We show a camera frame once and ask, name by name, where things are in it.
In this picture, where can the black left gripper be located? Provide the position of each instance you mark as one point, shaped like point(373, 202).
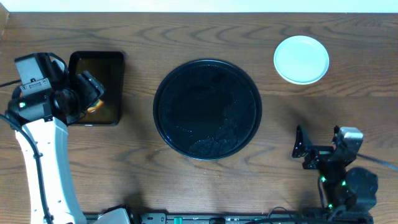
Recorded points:
point(90, 88)

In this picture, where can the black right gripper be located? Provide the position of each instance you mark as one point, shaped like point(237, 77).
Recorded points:
point(319, 154)

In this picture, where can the orange green sponge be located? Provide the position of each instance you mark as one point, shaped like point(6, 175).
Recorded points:
point(99, 103)

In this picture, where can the mint green plate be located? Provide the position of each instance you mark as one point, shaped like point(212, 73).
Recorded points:
point(301, 60)

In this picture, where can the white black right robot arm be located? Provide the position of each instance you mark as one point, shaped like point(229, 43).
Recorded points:
point(354, 189)

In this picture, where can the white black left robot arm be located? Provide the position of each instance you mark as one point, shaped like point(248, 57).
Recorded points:
point(52, 194)

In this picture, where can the black rectangular water tray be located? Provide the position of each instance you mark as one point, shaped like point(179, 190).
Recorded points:
point(108, 68)

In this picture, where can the round black serving tray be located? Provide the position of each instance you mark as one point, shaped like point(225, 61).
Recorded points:
point(207, 109)

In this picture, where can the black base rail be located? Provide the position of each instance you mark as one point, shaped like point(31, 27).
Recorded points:
point(277, 215)

